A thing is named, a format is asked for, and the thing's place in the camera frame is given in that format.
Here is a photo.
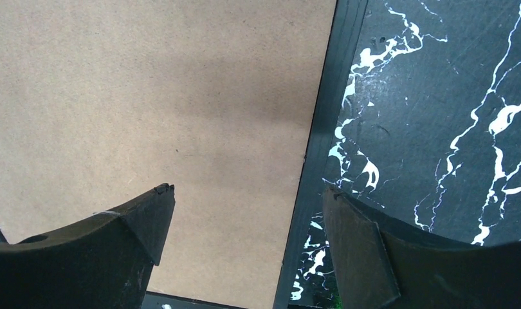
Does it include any black picture frame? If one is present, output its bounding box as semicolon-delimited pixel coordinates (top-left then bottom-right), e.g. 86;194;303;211
0;0;370;309

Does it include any brown cardboard backing board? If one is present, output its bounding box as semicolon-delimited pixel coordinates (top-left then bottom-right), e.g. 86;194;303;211
0;0;338;309

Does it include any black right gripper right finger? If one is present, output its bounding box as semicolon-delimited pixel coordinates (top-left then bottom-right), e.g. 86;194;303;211
323;187;521;308

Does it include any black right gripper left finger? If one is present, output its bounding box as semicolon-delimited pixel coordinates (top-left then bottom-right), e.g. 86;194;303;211
0;183;176;308

